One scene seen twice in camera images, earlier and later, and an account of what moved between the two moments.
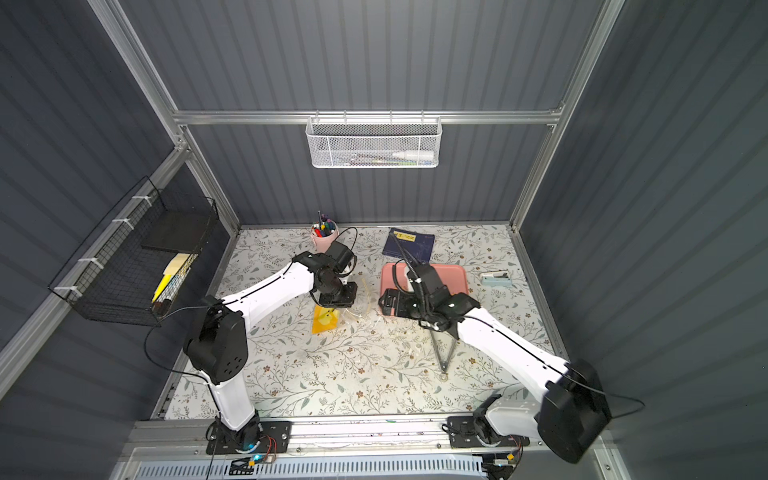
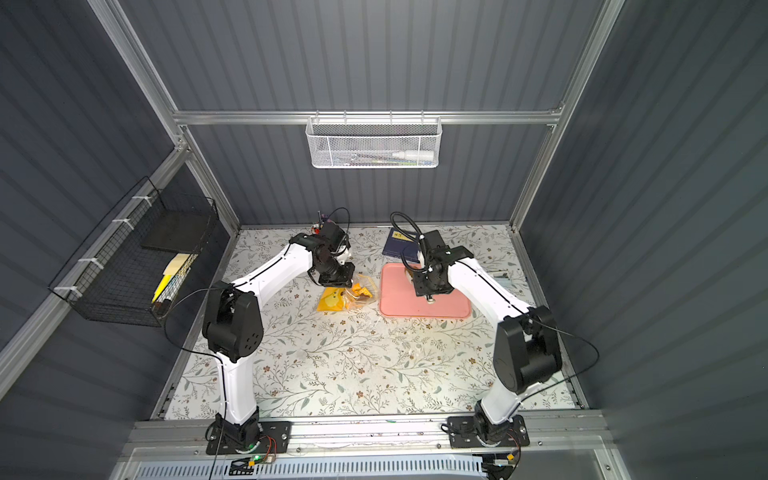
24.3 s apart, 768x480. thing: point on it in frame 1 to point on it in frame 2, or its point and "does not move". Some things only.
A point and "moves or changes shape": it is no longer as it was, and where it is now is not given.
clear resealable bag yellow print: (327, 319) moves or changes shape
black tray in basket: (181, 229) does not move
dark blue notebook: (417, 246) does not move
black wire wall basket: (134, 267) does not move
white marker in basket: (414, 155) does not move
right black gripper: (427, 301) to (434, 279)
